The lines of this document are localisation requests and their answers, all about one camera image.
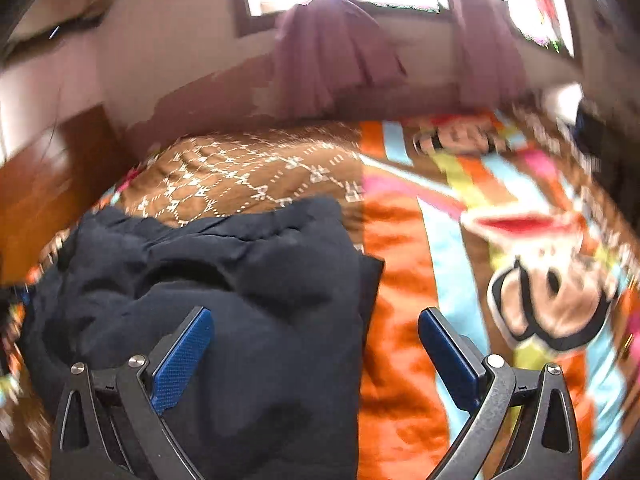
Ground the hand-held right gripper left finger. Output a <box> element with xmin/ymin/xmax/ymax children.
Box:
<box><xmin>50</xmin><ymin>306</ymin><xmax>216</xmax><ymax>480</ymax></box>

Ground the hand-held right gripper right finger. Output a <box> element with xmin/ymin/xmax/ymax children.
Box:
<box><xmin>417</xmin><ymin>307</ymin><xmax>583</xmax><ymax>480</ymax></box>

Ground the dark navy jacket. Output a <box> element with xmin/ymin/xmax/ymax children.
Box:
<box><xmin>20</xmin><ymin>196</ymin><xmax>386</xmax><ymax>480</ymax></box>

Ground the colourful printed blanket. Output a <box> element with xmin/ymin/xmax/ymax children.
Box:
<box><xmin>0</xmin><ymin>110</ymin><xmax>640</xmax><ymax>480</ymax></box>

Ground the brown patterned bedding cloth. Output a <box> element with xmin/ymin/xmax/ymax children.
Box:
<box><xmin>112</xmin><ymin>122</ymin><xmax>366</xmax><ymax>256</ymax></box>

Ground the wooden headboard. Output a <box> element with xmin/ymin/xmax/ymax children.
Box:
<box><xmin>0</xmin><ymin>102</ymin><xmax>126</xmax><ymax>286</ymax></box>

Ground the dark object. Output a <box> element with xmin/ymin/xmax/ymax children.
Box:
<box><xmin>575</xmin><ymin>100</ymin><xmax>621</xmax><ymax>191</ymax></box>

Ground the purple curtain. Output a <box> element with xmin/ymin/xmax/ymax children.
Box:
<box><xmin>442</xmin><ymin>0</ymin><xmax>531</xmax><ymax>108</ymax></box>
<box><xmin>272</xmin><ymin>0</ymin><xmax>408</xmax><ymax>116</ymax></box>

